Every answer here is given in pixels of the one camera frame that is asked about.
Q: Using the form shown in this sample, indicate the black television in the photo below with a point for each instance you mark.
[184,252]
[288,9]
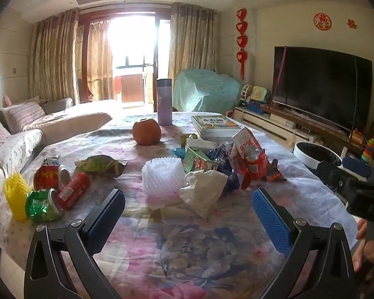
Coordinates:
[324,84]

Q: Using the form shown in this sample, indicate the white book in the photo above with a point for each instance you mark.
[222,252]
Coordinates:
[219,131]
[220,136]

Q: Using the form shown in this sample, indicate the red snack wrapper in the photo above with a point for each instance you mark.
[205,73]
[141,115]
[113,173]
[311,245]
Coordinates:
[254,165]

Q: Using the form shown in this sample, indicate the dark orange wrapper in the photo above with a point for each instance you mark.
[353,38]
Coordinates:
[274,171]

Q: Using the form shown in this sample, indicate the beige patterned curtain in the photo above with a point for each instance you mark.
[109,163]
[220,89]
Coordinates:
[53,59]
[191,40]

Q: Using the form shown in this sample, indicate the small red can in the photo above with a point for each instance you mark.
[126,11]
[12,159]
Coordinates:
[73,191]

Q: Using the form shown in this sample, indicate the yellow foam fruit net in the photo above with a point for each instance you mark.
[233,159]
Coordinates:
[15,197]

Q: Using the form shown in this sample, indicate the light fabric sofa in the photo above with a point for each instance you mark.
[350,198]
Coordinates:
[65,124]

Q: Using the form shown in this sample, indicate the orange fruit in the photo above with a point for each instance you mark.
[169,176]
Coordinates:
[146,132]

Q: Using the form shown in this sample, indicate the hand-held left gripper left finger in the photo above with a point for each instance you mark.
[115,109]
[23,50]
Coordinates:
[107,216]

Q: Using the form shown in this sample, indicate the white wheel toy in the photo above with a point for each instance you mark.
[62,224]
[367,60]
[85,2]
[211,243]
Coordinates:
[245,92]

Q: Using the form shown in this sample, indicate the blue plastic capsule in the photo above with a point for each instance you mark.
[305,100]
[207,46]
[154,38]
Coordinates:
[177,153]

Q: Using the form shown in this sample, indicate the yellow and green toy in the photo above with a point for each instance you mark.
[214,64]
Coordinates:
[258,95]

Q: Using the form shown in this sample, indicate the white foam fruit net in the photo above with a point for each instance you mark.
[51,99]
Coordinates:
[162,177]

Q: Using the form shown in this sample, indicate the flat green wrapper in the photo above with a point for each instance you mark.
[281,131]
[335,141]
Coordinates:
[96,163]

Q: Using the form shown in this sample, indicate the white tv cabinet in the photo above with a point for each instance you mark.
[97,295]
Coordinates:
[268,124]

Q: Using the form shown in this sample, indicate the round red paper cutting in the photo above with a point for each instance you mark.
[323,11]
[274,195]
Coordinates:
[322,21]

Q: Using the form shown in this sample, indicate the white and red carton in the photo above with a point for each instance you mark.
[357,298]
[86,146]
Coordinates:
[244,141]

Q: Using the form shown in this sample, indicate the thin pink rod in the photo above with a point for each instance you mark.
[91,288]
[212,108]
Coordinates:
[280,68]

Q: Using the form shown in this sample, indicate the small red paper cutting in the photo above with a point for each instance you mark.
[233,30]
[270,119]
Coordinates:
[351,23]

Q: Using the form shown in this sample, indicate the white trash bin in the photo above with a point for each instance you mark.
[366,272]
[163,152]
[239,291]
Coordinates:
[300,155]

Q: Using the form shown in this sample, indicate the purple thermos bottle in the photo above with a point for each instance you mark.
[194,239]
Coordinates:
[164,106]

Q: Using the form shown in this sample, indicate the red hanging towel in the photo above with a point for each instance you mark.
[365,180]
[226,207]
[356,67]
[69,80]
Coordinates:
[132,88]

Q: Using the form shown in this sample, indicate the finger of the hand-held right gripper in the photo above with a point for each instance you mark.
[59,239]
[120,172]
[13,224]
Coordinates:
[330,174]
[357,165]

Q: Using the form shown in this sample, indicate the green drink carton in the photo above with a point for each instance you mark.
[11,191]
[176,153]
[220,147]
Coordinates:
[198,162]

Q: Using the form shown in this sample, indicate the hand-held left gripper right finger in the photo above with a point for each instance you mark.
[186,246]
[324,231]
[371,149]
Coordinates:
[271,221]

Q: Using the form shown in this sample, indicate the yellow snack wrapper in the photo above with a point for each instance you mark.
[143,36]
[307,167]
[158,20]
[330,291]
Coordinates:
[188,137]

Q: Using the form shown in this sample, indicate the green snack cup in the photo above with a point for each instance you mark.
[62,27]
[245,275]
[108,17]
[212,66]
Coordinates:
[40,207]

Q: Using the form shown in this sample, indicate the book with green cover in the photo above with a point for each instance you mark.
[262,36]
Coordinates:
[215,121]

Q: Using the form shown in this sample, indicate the crumpled white tissue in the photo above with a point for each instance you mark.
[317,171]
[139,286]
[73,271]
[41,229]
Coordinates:
[202,190]

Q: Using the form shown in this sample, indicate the blue snack wrapper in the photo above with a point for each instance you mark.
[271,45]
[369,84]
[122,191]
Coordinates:
[219,158]

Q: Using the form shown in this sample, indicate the person's right hand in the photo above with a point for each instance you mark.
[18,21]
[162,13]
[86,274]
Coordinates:
[372,255]

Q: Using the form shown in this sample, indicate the blue toy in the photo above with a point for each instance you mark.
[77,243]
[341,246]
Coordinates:
[253,105]

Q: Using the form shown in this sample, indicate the teal covered armchair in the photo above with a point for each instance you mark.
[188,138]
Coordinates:
[202,90]

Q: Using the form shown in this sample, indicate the red hanging heart decoration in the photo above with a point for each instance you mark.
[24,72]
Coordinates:
[242,40]

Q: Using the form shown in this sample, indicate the sheer brown curtain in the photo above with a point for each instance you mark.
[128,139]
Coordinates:
[99,65]

